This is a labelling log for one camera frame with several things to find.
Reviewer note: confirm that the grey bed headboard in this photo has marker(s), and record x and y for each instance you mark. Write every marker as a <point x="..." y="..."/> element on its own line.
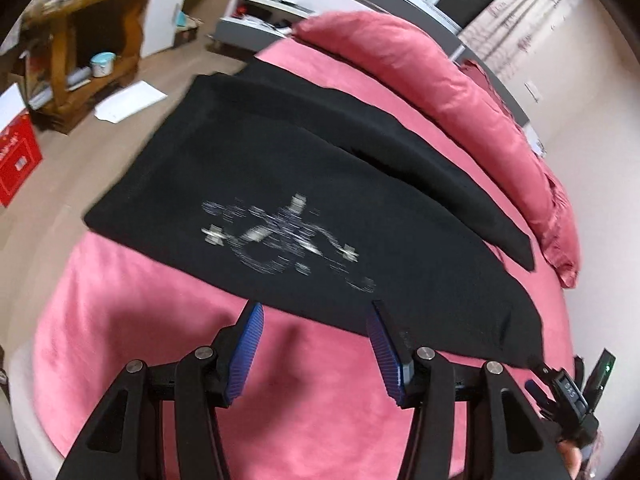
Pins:
<point x="427" y="20"/>

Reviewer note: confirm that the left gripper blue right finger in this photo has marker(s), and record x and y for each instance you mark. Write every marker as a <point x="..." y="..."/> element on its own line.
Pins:
<point x="391" y="352"/>

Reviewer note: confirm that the grey white bedside table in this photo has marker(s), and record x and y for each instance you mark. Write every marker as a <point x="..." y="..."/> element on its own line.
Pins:
<point x="253" y="25"/>

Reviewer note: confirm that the pink folded duvet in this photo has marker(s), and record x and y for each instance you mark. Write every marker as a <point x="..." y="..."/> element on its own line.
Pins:
<point x="411" y="63"/>

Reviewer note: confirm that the wooden shelf table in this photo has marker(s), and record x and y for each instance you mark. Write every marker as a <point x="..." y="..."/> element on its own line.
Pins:
<point x="77" y="31"/>

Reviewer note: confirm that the white paper sheet on floor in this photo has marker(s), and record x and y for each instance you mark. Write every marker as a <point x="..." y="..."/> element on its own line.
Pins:
<point x="127" y="102"/>

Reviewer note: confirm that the light blue lidded container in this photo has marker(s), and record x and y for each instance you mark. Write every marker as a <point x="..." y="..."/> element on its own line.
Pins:
<point x="102" y="64"/>

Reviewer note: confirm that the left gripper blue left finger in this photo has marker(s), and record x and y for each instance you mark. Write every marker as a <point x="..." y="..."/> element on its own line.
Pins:
<point x="235" y="347"/>

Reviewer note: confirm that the pink patterned curtain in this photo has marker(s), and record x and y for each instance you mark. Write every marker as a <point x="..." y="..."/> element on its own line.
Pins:
<point x="505" y="33"/>

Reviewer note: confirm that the black pants with embroidery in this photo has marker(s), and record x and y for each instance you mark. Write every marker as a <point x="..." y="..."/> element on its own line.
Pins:
<point x="272" y="188"/>

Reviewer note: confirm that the white cabinet with door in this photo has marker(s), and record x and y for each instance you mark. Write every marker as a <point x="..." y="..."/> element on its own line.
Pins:
<point x="159" y="26"/>

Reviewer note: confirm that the pink bed sheet mattress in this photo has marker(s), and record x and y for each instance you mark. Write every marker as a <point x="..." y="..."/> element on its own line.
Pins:
<point x="315" y="406"/>

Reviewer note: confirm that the red cardboard box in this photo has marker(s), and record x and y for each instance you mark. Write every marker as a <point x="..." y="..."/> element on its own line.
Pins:
<point x="19" y="156"/>

